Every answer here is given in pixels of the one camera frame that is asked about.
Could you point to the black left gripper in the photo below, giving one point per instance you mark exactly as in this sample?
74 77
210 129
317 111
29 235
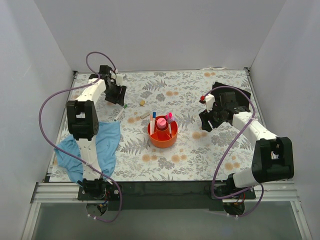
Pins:
115 92

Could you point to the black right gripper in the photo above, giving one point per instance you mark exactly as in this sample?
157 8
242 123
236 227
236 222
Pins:
211 117

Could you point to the green capped marker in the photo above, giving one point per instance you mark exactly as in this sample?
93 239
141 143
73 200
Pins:
120 113

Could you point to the small tan eraser block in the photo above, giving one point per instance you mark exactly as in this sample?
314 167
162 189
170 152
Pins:
142 102

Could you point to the silver pen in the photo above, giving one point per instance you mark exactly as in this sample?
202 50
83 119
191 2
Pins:
170 128

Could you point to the blue capped marker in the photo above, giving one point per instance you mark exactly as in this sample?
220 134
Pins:
153 121

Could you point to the pink capped glue bottle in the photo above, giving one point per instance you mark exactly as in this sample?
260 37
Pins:
161 124

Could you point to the orange round divided organizer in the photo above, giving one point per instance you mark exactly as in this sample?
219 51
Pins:
161 139

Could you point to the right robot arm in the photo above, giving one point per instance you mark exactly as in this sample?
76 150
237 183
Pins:
273 155

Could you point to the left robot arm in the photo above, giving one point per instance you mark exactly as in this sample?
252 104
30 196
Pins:
83 125

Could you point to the black folded cloth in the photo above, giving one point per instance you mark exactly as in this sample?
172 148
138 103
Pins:
225 94

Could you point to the light blue cloth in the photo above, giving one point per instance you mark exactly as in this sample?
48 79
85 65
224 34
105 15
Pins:
107 141

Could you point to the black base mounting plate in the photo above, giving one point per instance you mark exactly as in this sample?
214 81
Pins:
115 201

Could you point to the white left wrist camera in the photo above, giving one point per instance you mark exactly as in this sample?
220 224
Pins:
120 79

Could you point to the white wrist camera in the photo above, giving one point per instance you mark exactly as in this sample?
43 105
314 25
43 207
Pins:
120 79
208 100

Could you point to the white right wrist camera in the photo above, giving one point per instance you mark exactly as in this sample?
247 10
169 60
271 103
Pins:
208 100

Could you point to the aluminium front rail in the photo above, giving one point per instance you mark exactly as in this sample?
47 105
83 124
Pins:
71 192

